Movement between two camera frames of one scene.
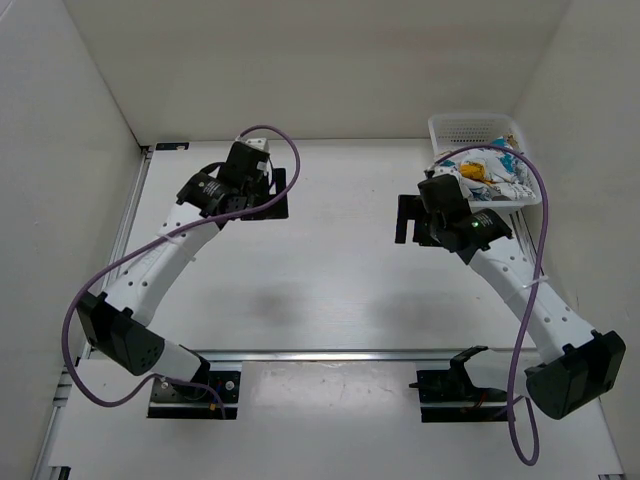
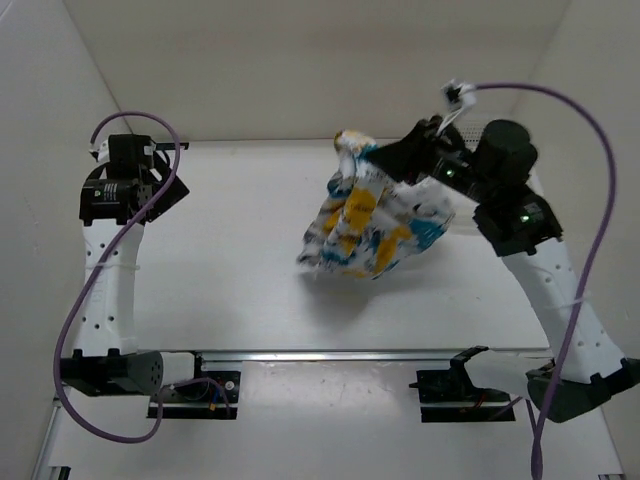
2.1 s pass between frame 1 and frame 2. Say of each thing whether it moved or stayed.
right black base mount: stayed
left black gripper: moved
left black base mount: stayed
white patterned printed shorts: moved
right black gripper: moved
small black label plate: stayed
